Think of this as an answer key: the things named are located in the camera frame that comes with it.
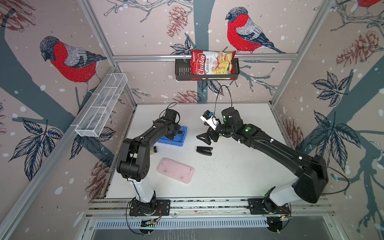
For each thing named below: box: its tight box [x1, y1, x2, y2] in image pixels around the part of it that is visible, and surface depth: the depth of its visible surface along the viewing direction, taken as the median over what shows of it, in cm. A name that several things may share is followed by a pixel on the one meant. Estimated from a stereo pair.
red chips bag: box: [190, 49, 237, 81], surface depth 90 cm
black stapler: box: [196, 146, 213, 156], surface depth 94 cm
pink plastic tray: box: [157, 157, 194, 184], surface depth 86 cm
